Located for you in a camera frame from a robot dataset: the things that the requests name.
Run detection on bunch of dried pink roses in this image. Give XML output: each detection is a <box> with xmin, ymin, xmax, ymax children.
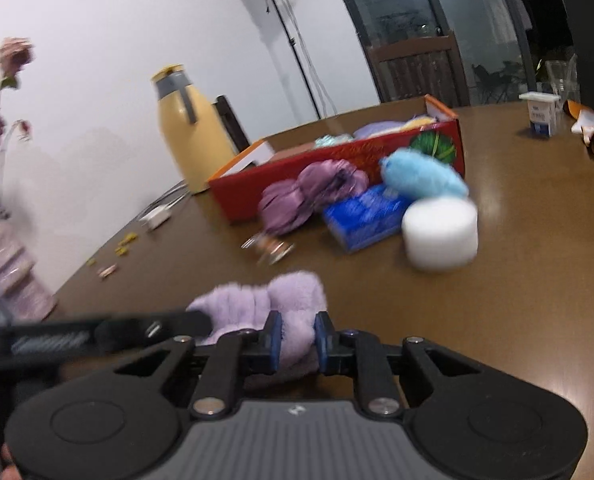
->
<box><xmin>0</xmin><ymin>37</ymin><xmax>35</xmax><ymax>221</ymax></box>

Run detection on wooden slatted chair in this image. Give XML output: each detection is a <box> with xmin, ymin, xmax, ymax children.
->
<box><xmin>366</xmin><ymin>35</ymin><xmax>470</xmax><ymax>107</ymax></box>

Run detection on purple towel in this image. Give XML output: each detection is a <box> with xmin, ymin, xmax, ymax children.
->
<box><xmin>353</xmin><ymin>119</ymin><xmax>413</xmax><ymax>140</ymax></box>

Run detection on lavender fluffy sock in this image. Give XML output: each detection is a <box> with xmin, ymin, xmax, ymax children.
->
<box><xmin>187</xmin><ymin>271</ymin><xmax>328</xmax><ymax>377</ymax></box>

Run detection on speckled lilac ceramic vase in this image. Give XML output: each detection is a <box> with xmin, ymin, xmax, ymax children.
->
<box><xmin>0</xmin><ymin>220</ymin><xmax>58</xmax><ymax>322</ymax></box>

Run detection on red cardboard box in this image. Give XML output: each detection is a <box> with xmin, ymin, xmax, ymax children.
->
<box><xmin>207</xmin><ymin>95</ymin><xmax>465</xmax><ymax>223</ymax></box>

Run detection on mauve satin scrunchie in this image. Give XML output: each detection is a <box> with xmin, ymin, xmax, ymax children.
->
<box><xmin>258</xmin><ymin>180</ymin><xmax>323</xmax><ymax>236</ymax></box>
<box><xmin>297</xmin><ymin>160</ymin><xmax>370</xmax><ymax>211</ymax></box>

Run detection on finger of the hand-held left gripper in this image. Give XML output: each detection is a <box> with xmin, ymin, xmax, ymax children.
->
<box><xmin>96</xmin><ymin>310</ymin><xmax>213</xmax><ymax>353</ymax></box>

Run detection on scattered yellow flower buds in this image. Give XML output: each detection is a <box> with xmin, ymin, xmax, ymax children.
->
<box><xmin>87</xmin><ymin>232</ymin><xmax>139</xmax><ymax>266</ymax></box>

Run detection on small white milk carton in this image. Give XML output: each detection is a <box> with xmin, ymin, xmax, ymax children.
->
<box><xmin>519</xmin><ymin>91</ymin><xmax>562</xmax><ymax>137</ymax></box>

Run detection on white charger cable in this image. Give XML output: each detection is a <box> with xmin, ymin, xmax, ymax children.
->
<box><xmin>140</xmin><ymin>180</ymin><xmax>190</xmax><ymax>221</ymax></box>

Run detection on small clear shiny object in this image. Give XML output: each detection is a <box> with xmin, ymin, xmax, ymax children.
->
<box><xmin>241</xmin><ymin>235</ymin><xmax>296</xmax><ymax>266</ymax></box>

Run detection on white charger block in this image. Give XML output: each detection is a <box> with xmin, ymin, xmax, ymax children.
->
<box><xmin>140</xmin><ymin>204</ymin><xmax>173</xmax><ymax>231</ymax></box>

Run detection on white foam cylinder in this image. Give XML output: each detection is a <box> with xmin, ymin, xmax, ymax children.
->
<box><xmin>402</xmin><ymin>196</ymin><xmax>479</xmax><ymax>272</ymax></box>

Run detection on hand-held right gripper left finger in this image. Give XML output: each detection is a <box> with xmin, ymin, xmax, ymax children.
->
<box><xmin>113</xmin><ymin>311</ymin><xmax>283</xmax><ymax>417</ymax></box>

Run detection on blue tissue pack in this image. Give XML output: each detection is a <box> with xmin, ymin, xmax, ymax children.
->
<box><xmin>322</xmin><ymin>184</ymin><xmax>413</xmax><ymax>253</ymax></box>

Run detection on light blue plush toy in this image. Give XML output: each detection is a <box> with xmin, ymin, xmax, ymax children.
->
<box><xmin>379</xmin><ymin>147</ymin><xmax>470</xmax><ymax>199</ymax></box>

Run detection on clear drinking glass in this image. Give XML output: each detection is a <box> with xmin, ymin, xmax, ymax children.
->
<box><xmin>545</xmin><ymin>55</ymin><xmax>581</xmax><ymax>106</ymax></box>

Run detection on dark framed sliding glass door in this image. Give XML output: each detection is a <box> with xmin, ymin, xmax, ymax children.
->
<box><xmin>324</xmin><ymin>0</ymin><xmax>572</xmax><ymax>106</ymax></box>

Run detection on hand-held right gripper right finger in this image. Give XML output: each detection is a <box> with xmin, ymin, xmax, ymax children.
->
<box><xmin>314</xmin><ymin>311</ymin><xmax>482</xmax><ymax>418</ymax></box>

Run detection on yellow thermos jug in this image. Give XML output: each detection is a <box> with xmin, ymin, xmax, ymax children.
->
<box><xmin>151</xmin><ymin>64</ymin><xmax>238</xmax><ymax>195</ymax></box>

